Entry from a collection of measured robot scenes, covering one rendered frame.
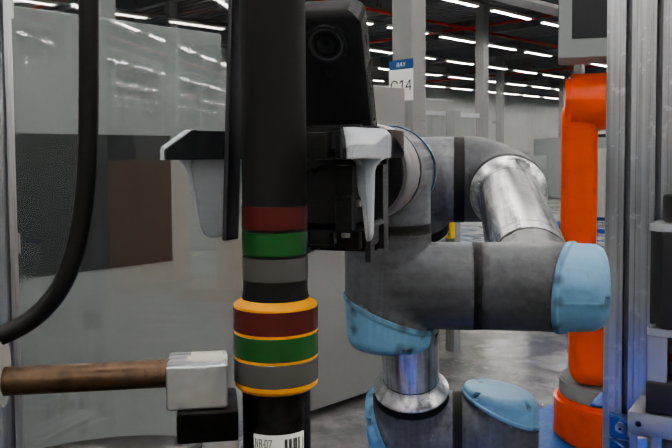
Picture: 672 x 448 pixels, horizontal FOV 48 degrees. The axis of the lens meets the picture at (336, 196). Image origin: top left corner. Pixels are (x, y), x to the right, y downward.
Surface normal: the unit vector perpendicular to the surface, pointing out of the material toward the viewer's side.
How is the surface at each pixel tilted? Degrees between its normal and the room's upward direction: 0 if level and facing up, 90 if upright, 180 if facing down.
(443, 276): 67
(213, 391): 90
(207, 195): 94
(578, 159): 96
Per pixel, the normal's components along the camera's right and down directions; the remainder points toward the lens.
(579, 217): -0.28, 0.15
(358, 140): 0.55, -0.72
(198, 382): 0.15, 0.05
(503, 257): -0.10, -0.76
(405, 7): -0.70, 0.04
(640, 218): -0.54, 0.05
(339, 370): 0.71, 0.04
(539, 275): -0.15, -0.31
